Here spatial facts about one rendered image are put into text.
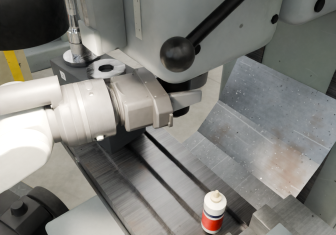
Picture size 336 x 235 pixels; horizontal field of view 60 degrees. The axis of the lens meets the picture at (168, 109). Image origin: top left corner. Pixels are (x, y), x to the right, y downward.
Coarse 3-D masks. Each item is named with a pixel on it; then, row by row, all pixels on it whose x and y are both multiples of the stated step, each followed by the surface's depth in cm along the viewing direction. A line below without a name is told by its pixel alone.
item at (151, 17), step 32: (128, 0) 30; (160, 0) 26; (192, 0) 26; (256, 0) 32; (128, 32) 33; (160, 32) 28; (224, 32) 31; (256, 32) 35; (160, 64) 30; (192, 64) 30
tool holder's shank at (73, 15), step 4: (68, 0) 64; (72, 0) 63; (68, 4) 64; (72, 4) 64; (76, 4) 65; (68, 8) 64; (72, 8) 64; (76, 8) 65; (68, 12) 65; (72, 12) 65; (76, 12) 65; (68, 16) 66; (72, 16) 65; (76, 16) 66; (72, 20) 66; (76, 20) 66; (72, 24) 66; (76, 24) 66; (72, 28) 67; (76, 28) 67
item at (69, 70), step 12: (60, 60) 73; (72, 60) 70; (84, 60) 70; (96, 60) 72; (108, 60) 70; (60, 72) 71; (72, 72) 68; (84, 72) 68; (96, 72) 66; (108, 72) 66; (120, 72) 66; (60, 84) 75; (108, 84) 64; (120, 132) 72; (132, 132) 75; (108, 144) 71; (120, 144) 74
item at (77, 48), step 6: (72, 36) 67; (78, 36) 67; (72, 42) 68; (78, 42) 68; (72, 48) 69; (78, 48) 69; (84, 48) 70; (72, 54) 71; (78, 54) 70; (84, 54) 70
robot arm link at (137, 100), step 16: (96, 80) 41; (112, 80) 44; (128, 80) 44; (144, 80) 44; (80, 96) 38; (96, 96) 39; (112, 96) 41; (128, 96) 41; (144, 96) 41; (160, 96) 40; (96, 112) 38; (112, 112) 39; (128, 112) 40; (144, 112) 41; (160, 112) 40; (96, 128) 39; (112, 128) 40; (128, 128) 42
